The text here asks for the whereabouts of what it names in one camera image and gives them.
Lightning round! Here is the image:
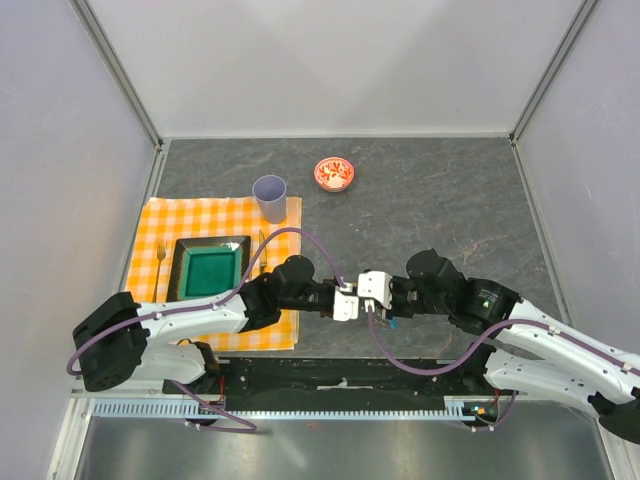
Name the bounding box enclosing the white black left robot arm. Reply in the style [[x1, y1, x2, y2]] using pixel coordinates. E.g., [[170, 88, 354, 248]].
[[68, 255, 359, 393]]

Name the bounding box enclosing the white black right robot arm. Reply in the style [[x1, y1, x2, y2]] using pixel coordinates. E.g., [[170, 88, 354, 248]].
[[358, 250, 639, 443]]

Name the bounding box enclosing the lilac plastic cup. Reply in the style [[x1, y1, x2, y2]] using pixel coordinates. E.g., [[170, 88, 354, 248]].
[[252, 175, 287, 224]]

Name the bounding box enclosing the red patterned ceramic bowl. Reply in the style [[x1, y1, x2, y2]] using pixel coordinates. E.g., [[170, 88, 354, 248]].
[[314, 157, 355, 192]]

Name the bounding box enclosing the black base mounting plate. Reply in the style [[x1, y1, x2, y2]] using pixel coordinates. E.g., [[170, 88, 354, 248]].
[[186, 353, 494, 399]]

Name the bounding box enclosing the black teal square plate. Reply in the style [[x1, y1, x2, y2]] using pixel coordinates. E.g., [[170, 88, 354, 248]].
[[166, 236, 251, 302]]

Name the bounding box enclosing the silver fork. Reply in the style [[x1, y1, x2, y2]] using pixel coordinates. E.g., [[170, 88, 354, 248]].
[[152, 239, 167, 303]]

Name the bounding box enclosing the orange checkered cloth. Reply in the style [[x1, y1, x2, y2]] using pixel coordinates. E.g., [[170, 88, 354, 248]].
[[125, 197, 302, 352]]

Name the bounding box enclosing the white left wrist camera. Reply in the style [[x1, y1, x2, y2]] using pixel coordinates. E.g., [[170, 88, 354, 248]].
[[332, 283, 359, 322]]

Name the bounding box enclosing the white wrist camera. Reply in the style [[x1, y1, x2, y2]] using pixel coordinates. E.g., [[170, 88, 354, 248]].
[[332, 283, 359, 322], [357, 270, 392, 310]]

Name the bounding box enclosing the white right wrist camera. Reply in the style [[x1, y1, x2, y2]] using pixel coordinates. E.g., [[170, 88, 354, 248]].
[[357, 270, 392, 310]]

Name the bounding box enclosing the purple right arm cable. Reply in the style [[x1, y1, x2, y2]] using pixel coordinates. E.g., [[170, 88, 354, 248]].
[[367, 304, 640, 434]]

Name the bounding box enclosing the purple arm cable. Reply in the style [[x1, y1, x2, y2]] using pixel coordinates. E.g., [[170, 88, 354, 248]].
[[67, 227, 351, 432], [367, 304, 640, 434]]

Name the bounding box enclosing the black handled knife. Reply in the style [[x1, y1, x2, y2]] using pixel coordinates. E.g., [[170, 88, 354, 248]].
[[259, 230, 267, 275]]

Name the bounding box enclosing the grey cable duct rail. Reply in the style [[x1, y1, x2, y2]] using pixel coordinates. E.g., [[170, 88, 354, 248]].
[[91, 397, 487, 421]]

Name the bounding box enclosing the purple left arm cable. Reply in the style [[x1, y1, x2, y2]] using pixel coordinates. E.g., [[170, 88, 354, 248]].
[[67, 227, 351, 432]]

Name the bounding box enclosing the aluminium corner frame post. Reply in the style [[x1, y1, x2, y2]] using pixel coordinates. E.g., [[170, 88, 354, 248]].
[[508, 0, 601, 146]]

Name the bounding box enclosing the left aluminium frame post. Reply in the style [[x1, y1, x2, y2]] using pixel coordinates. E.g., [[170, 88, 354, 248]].
[[69, 0, 164, 151]]

